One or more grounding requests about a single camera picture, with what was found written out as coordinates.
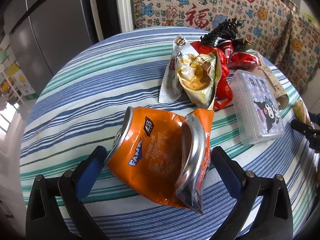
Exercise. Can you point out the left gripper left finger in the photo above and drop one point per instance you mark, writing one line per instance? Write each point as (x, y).
(44, 219)

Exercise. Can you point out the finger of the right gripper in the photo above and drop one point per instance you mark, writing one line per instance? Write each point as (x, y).
(311, 134)

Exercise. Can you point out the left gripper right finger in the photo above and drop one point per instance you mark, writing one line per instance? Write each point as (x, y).
(274, 218)

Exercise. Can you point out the beige snack bar wrapper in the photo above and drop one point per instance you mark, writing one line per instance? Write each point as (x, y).
(301, 112)

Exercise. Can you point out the clear plastic Kuromi box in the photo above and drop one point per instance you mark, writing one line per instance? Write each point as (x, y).
(256, 109)

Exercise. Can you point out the patterned blanket side piece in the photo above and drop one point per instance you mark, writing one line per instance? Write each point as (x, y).
(298, 55)

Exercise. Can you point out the red plastic bag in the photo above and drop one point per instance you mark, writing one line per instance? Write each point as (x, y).
(223, 92)

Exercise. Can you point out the crushed red cola can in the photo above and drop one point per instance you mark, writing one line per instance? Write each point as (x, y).
(238, 55)

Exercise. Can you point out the blue striped tablecloth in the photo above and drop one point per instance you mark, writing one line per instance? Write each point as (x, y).
(83, 106)

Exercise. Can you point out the crushed orange Fanta can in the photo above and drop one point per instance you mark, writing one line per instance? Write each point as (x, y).
(164, 156)

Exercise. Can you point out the yellow chip snack bag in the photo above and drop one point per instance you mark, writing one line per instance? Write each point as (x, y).
(197, 74)

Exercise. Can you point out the white shelf rack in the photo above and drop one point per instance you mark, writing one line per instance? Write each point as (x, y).
(15, 88)

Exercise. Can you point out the black knitted cloth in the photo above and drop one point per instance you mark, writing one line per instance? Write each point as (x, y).
(227, 30)

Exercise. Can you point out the silver white snack wrapper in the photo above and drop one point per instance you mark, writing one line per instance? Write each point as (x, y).
(171, 88)

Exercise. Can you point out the patterned fu character blanket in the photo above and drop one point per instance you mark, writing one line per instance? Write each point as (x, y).
(266, 23)

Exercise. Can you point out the dark grey refrigerator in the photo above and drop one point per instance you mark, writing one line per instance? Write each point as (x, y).
(47, 34)

